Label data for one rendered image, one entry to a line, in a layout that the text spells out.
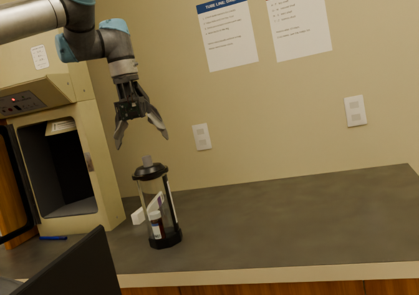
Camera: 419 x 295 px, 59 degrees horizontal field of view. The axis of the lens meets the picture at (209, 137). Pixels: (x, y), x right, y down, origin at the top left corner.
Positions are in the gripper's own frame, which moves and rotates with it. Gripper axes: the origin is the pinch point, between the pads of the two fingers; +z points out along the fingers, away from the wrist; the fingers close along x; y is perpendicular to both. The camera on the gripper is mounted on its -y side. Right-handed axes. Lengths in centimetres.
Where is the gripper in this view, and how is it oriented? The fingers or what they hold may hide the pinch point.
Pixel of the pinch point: (143, 145)
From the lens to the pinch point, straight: 109.0
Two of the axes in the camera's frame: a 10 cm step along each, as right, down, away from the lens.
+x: 9.8, -2.0, -0.7
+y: -0.4, 1.5, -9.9
